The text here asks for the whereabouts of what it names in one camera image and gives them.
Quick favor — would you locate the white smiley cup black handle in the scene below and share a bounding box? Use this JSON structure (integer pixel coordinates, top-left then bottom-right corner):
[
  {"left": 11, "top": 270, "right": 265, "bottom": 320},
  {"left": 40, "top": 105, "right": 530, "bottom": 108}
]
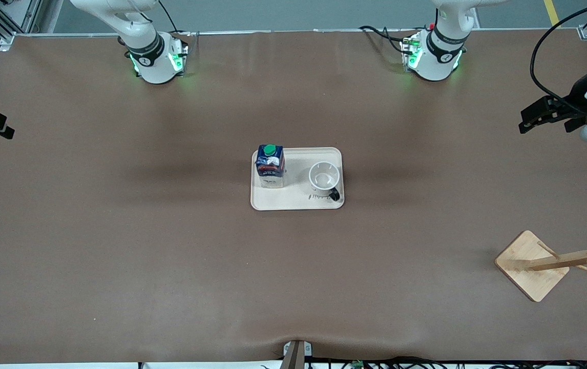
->
[{"left": 308, "top": 161, "right": 341, "bottom": 201}]

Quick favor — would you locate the blue milk carton green cap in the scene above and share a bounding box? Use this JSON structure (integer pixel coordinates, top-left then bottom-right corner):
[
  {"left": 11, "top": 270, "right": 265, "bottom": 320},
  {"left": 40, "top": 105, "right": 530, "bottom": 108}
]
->
[{"left": 255, "top": 144, "right": 285, "bottom": 189}]

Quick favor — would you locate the wooden cup rack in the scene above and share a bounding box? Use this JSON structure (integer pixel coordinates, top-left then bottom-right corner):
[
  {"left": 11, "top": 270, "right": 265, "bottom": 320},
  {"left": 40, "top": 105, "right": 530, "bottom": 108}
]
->
[{"left": 494, "top": 228, "right": 587, "bottom": 302}]

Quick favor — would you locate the cream plastic tray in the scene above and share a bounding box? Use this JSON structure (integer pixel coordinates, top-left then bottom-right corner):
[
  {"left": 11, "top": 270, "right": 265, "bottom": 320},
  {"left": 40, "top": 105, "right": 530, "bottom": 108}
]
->
[{"left": 250, "top": 147, "right": 345, "bottom": 211}]

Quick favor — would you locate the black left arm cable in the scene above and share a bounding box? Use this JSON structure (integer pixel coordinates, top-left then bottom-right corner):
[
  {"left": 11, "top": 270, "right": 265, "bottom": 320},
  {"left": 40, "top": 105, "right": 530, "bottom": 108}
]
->
[{"left": 530, "top": 0, "right": 587, "bottom": 116}]

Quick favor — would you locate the black base power cable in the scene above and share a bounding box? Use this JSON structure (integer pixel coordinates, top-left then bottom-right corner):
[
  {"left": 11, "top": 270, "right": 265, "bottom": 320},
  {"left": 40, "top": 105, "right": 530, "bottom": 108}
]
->
[{"left": 359, "top": 25, "right": 418, "bottom": 68}]

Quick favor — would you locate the metal table clamp bracket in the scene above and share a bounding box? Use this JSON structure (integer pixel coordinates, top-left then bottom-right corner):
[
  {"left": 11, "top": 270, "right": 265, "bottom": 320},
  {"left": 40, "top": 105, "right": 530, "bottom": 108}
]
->
[{"left": 282, "top": 340, "right": 312, "bottom": 369}]

